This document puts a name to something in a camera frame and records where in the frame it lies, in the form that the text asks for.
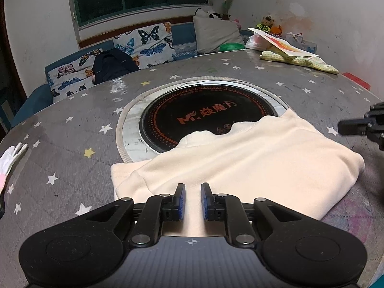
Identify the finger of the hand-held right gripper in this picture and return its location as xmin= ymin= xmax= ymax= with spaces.
xmin=338 ymin=118 xmax=372 ymax=136

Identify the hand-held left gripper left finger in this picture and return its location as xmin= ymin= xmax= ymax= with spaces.
xmin=86 ymin=183 xmax=187 ymax=247

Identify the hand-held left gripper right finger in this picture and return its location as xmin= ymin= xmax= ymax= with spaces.
xmin=201 ymin=182 xmax=301 ymax=247

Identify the cream garment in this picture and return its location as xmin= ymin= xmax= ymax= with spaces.
xmin=110 ymin=108 xmax=366 ymax=237

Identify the red plastic stool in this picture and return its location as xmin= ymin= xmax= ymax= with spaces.
xmin=342 ymin=72 xmax=371 ymax=90

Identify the yellow-green floral cloth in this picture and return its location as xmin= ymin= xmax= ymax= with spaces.
xmin=259 ymin=46 xmax=339 ymax=75

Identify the black round induction cooktop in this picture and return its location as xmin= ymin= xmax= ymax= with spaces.
xmin=138 ymin=82 xmax=278 ymax=153

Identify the metal cooktop rim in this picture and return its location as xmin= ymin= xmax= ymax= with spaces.
xmin=116 ymin=76 xmax=289 ymax=163

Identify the pale cardboard box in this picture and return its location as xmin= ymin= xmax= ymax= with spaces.
xmin=285 ymin=32 xmax=318 ymax=52

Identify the paper sheet with orange print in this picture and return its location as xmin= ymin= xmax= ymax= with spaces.
xmin=248 ymin=28 xmax=319 ymax=57

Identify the grey star-print tablecloth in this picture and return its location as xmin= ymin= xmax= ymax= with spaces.
xmin=0 ymin=48 xmax=384 ymax=288

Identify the white plastic bag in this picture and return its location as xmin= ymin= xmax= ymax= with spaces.
xmin=245 ymin=34 xmax=272 ymax=51

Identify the plush toy in yellow vest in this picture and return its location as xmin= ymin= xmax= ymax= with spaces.
xmin=256 ymin=15 xmax=275 ymax=33

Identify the green plastic basin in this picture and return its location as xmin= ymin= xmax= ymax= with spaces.
xmin=219 ymin=42 xmax=245 ymax=52

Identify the dark jacket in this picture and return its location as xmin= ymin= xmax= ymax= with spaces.
xmin=91 ymin=49 xmax=141 ymax=84

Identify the butterfly print cushion left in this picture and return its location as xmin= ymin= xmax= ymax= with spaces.
xmin=46 ymin=22 xmax=177 ymax=103

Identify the grey pillow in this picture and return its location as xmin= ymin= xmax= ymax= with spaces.
xmin=192 ymin=8 xmax=246 ymax=54

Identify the white glove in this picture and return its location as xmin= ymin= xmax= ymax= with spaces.
xmin=0 ymin=142 xmax=28 ymax=172

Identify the black and white plush toy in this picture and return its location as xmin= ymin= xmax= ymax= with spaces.
xmin=196 ymin=8 xmax=231 ymax=21

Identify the blue sofa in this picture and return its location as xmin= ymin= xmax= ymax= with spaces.
xmin=11 ymin=15 xmax=198 ymax=129

